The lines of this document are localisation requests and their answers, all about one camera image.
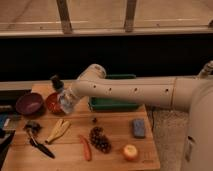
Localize grey blue towel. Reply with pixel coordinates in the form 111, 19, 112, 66
57, 88, 80, 114

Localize yellow banana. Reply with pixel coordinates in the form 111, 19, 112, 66
45, 119, 71, 144

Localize red yellow apple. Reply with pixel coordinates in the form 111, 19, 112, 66
123, 144, 138, 161

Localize dark bottle with blue base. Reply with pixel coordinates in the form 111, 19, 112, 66
50, 75, 64, 93

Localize orange carrot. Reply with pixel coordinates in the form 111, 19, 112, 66
78, 135, 92, 161

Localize bunch of dark grapes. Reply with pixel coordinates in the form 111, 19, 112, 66
89, 127, 111, 153

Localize dark round brush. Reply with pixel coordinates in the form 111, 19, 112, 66
24, 121, 41, 133

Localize blue sponge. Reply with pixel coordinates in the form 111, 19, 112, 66
132, 119, 145, 138

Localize small loose grape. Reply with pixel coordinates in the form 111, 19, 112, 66
92, 117, 98, 123

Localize wooden cutting board table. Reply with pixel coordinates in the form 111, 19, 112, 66
1, 81, 161, 171

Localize purple bowl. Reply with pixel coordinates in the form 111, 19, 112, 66
15, 93, 44, 115

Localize red bowl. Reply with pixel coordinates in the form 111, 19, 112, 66
45, 93, 62, 114

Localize green plastic tray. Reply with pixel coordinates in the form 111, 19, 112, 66
88, 74, 140, 112

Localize black handled knife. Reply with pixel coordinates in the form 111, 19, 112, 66
27, 130, 55, 159

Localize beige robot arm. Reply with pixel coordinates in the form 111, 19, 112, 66
70, 60, 213, 171

